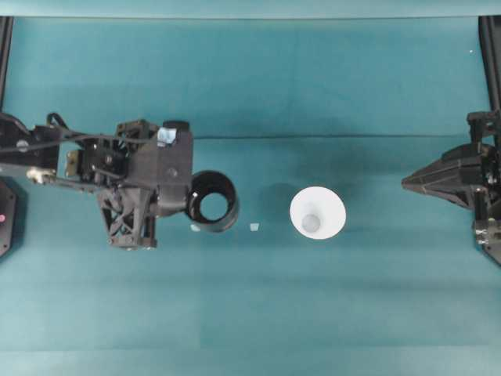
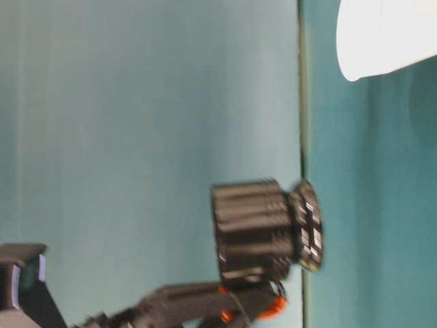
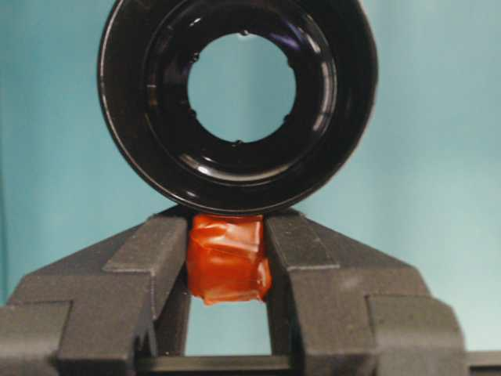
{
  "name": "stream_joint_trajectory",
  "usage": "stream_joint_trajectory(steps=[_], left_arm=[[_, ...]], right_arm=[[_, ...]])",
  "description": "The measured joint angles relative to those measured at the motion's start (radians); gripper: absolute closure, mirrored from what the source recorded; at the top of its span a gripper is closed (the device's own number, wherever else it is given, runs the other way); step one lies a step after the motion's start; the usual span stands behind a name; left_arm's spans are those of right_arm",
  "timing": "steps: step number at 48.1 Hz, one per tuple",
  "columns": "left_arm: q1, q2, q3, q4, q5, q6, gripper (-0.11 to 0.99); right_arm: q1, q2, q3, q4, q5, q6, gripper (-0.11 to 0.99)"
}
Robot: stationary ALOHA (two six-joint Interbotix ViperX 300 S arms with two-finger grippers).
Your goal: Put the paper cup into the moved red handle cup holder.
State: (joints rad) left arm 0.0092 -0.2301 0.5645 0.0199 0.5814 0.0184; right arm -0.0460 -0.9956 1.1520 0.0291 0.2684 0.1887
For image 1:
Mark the white paper cup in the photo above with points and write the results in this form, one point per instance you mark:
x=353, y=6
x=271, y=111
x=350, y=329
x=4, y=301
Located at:
x=309, y=203

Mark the small white paper scrap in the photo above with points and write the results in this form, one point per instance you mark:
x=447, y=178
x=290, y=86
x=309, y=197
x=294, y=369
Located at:
x=195, y=227
x=254, y=227

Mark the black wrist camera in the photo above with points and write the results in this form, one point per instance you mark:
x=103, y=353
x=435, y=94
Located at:
x=168, y=164

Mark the black frame post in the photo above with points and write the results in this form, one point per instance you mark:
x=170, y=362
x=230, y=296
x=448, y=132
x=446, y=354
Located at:
x=492, y=58
x=4, y=58

